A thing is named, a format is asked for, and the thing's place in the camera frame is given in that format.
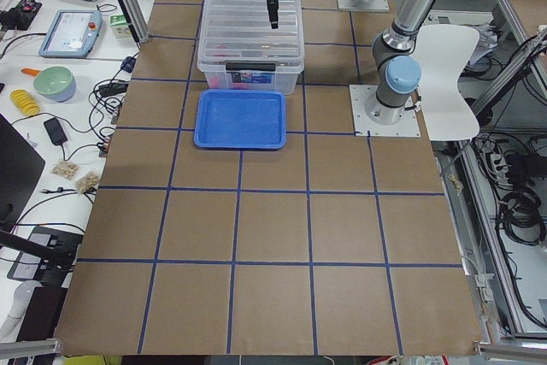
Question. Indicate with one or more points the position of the green and blue bowl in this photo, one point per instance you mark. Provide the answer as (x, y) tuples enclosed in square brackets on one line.
[(55, 83)]

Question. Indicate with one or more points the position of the snack bag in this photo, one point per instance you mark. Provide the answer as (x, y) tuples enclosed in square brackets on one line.
[(88, 182), (65, 169)]

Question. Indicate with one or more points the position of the near teach pendant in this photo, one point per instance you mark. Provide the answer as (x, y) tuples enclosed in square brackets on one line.
[(72, 34)]

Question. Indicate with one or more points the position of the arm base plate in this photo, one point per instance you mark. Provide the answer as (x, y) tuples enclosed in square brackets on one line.
[(372, 119), (370, 6)]

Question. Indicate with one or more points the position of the toy carrot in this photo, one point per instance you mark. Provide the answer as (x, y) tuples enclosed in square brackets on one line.
[(31, 71)]

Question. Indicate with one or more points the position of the yellow toy corn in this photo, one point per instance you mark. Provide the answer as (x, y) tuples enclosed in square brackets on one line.
[(24, 102)]

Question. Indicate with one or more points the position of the snack bag near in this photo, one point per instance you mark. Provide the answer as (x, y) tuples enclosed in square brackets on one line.
[(65, 169)]

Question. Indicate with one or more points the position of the translucent plastic storage box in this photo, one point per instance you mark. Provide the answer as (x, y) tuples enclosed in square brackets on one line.
[(252, 80)]

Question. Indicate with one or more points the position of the green white carton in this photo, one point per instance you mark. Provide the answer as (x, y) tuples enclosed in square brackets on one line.
[(119, 27)]

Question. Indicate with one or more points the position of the translucent plastic box lid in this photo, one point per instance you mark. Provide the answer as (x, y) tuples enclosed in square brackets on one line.
[(239, 31)]

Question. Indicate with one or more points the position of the black adapter left table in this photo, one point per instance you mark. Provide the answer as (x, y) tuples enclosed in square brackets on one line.
[(55, 132)]

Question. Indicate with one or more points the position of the black box latch handle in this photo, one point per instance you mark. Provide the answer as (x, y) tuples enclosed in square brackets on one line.
[(250, 66)]

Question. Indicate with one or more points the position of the snack bag far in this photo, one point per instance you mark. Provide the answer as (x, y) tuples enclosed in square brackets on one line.
[(88, 182)]

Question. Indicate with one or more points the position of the white chair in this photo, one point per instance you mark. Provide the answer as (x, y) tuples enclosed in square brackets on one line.
[(443, 51)]

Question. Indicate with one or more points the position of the black monitor edge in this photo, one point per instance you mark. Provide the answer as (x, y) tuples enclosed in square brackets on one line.
[(21, 169)]

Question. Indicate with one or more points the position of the blue plastic tray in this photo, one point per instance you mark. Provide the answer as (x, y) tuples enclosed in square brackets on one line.
[(240, 120)]

